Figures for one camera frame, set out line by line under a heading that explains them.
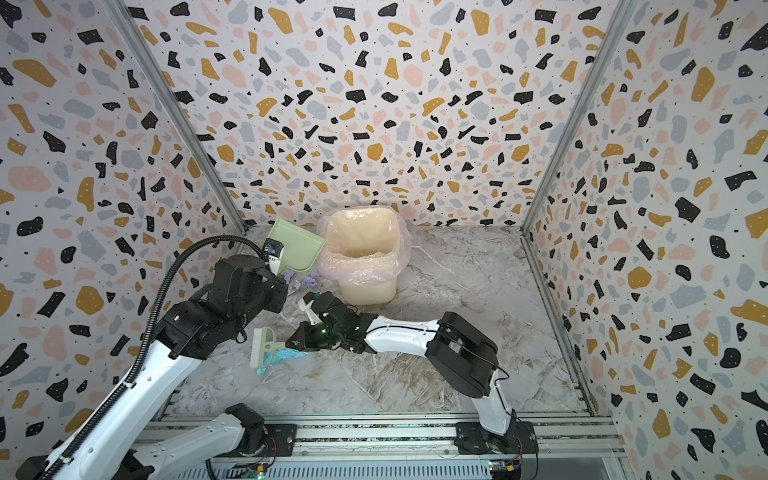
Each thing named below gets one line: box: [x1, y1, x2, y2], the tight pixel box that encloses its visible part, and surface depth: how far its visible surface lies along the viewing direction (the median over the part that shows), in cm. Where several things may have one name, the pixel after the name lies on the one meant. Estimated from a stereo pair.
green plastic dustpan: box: [268, 216, 328, 275], surface depth 75 cm
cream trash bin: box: [327, 208, 401, 306], surface depth 86 cm
